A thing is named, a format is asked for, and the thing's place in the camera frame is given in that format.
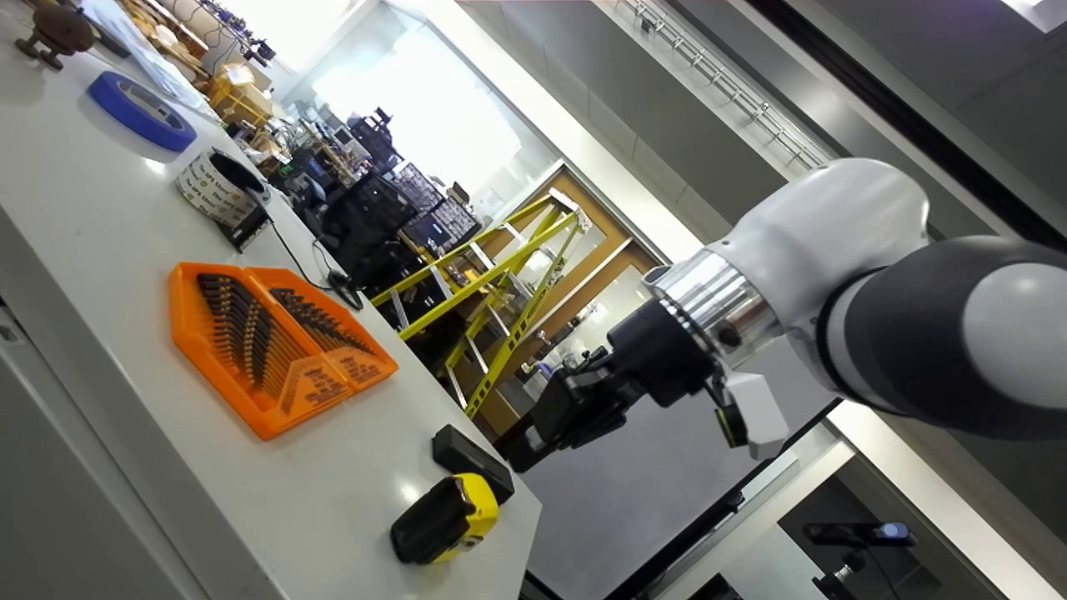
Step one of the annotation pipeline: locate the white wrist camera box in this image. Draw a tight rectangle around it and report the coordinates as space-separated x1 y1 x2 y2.
711 371 793 449

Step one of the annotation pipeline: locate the brown figurine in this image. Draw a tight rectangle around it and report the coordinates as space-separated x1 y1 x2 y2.
12 0 103 72

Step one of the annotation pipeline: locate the brown cardboard box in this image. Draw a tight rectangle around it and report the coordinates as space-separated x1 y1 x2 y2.
204 59 280 137

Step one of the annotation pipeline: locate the dark electronics rack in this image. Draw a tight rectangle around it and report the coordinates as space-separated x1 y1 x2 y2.
275 104 487 296

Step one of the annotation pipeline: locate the blue tape roll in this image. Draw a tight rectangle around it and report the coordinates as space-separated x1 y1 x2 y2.
82 71 199 157

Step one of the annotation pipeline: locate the white mesh cup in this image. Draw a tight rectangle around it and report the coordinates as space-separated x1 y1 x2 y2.
172 147 273 252

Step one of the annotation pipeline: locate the orange drill bit case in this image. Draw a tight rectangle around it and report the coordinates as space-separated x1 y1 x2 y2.
164 260 399 442

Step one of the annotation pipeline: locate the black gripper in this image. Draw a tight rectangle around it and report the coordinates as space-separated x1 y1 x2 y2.
492 345 632 477

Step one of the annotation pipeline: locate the yellow black measuring tape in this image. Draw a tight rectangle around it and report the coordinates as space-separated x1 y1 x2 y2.
388 470 504 565

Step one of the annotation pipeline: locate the yellow ladder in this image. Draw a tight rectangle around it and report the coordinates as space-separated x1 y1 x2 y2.
368 193 592 423

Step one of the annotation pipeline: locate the black rectangular case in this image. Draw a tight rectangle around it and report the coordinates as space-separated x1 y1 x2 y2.
427 419 515 505

